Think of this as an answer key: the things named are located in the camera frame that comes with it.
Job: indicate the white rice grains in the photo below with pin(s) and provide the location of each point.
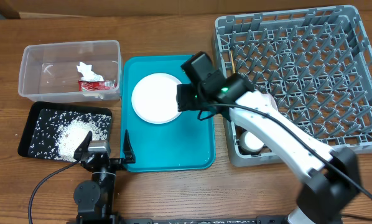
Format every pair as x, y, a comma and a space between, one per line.
58, 133

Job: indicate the white round plate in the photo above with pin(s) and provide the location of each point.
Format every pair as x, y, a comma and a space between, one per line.
154, 98

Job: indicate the pink bowl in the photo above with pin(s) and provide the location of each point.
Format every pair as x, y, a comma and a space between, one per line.
271, 101

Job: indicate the clear plastic bin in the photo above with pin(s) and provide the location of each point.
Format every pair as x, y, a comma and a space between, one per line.
48, 72

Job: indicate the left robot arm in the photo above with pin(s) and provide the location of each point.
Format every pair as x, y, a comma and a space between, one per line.
95, 197

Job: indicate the white napkin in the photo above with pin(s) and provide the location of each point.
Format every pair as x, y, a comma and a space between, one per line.
87, 74

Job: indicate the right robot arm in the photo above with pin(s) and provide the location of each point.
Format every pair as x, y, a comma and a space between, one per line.
330, 177

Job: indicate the black plastic tray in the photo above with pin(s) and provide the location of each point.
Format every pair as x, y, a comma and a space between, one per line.
34, 113

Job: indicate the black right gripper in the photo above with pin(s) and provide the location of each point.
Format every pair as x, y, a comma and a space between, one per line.
185, 99

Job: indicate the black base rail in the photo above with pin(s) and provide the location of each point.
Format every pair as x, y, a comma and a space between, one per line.
277, 219

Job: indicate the grey plastic dish rack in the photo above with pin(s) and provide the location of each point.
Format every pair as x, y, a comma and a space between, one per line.
316, 63

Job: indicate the white cup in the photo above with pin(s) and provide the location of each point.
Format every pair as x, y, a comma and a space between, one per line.
249, 143

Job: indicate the wooden chopstick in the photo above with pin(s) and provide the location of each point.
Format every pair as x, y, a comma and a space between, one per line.
232, 62

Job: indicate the teal plastic tray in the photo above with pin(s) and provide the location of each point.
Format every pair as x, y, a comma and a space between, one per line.
184, 143

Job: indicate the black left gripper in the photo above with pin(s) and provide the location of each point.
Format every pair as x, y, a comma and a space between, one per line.
127, 148

